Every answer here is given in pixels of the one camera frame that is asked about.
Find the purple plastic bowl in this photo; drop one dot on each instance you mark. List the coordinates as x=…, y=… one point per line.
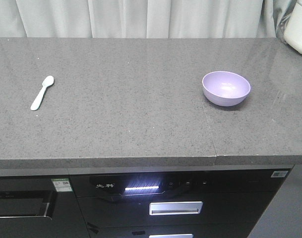
x=224, y=88

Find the pale green plastic spoon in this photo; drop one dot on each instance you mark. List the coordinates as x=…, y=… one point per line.
x=48, y=81

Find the black drawer sterilizer cabinet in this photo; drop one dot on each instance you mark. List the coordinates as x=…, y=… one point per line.
x=180, y=204

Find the black built-in dishwasher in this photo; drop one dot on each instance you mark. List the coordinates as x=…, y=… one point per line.
x=39, y=207

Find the grey corner cabinet door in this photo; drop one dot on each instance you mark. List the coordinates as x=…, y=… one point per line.
x=283, y=216

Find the white curtain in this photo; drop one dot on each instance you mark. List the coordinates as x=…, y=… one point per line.
x=157, y=19

